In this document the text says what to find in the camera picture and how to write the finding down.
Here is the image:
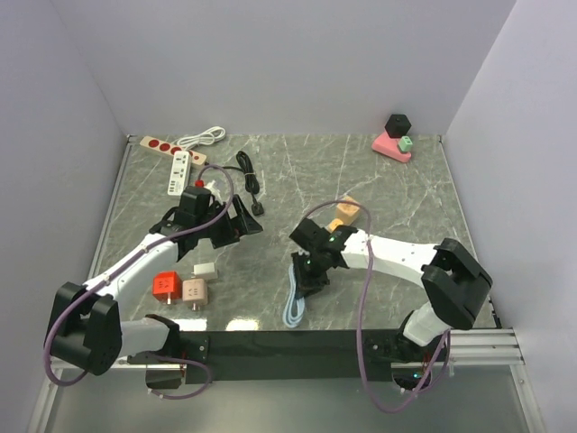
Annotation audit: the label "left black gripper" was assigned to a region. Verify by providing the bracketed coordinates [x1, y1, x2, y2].
[197, 195, 262, 249]

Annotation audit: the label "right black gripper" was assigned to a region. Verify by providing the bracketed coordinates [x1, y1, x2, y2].
[292, 249, 330, 299]

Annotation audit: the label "yellow plug adapter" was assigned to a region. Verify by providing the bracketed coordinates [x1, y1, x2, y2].
[327, 218, 343, 232]

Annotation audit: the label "orange cube adapter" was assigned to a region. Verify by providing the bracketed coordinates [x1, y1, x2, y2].
[335, 196, 361, 226]

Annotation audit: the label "white charger plug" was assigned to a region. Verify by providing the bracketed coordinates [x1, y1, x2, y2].
[192, 263, 218, 281]

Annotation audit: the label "blue power strip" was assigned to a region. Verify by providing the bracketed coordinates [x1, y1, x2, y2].
[282, 264, 306, 329]

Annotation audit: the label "beige red power strip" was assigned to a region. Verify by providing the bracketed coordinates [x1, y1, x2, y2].
[139, 136, 208, 169]

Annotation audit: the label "beige pink cube adapter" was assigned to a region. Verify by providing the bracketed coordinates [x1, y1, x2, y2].
[181, 278, 208, 311]

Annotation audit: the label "white cord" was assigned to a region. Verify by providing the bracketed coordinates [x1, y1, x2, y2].
[173, 125, 227, 152]

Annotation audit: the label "red cube plug adapter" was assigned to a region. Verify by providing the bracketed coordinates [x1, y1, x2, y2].
[151, 271, 182, 305]

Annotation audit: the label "white usb power strip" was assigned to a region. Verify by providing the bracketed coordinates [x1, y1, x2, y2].
[167, 151, 191, 196]

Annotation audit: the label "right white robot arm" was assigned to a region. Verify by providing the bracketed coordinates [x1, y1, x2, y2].
[289, 218, 492, 363]

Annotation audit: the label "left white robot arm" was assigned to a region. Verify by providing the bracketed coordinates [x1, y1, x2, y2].
[44, 187, 262, 375]

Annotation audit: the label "green plug adapter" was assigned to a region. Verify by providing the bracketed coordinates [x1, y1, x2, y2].
[398, 135, 413, 153]

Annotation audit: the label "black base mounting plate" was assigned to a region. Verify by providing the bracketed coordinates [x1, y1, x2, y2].
[126, 329, 452, 390]

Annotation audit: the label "pink power strip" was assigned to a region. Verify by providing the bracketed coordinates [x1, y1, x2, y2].
[371, 132, 412, 163]

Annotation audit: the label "black cube adapter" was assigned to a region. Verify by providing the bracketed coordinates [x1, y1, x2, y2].
[385, 114, 411, 139]

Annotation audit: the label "black power strip cord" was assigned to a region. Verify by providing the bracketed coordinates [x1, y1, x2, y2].
[206, 150, 267, 217]

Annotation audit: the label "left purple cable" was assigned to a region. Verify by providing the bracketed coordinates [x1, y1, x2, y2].
[43, 164, 235, 401]

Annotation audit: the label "aluminium rail frame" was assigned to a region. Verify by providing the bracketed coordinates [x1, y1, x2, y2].
[26, 133, 542, 433]

